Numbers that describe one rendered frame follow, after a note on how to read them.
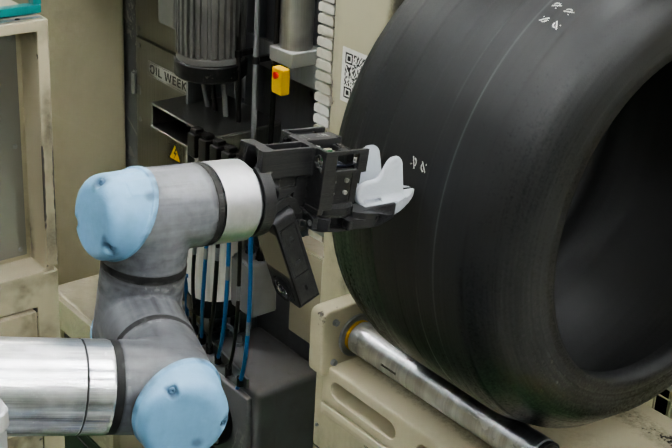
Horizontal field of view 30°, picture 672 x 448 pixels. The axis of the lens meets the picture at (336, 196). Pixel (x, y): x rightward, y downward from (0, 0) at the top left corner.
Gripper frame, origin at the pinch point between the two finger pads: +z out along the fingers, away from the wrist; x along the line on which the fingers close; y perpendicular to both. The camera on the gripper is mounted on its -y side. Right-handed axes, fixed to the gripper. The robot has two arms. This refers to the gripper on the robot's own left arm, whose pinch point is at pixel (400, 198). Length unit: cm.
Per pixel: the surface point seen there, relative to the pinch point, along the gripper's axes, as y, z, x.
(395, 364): -29.6, 18.3, 14.1
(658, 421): -36, 52, -4
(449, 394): -29.1, 18.6, 4.6
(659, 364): -20.5, 35.5, -11.8
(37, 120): -11, -7, 64
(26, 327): -42, -8, 63
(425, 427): -34.4, 17.5, 6.4
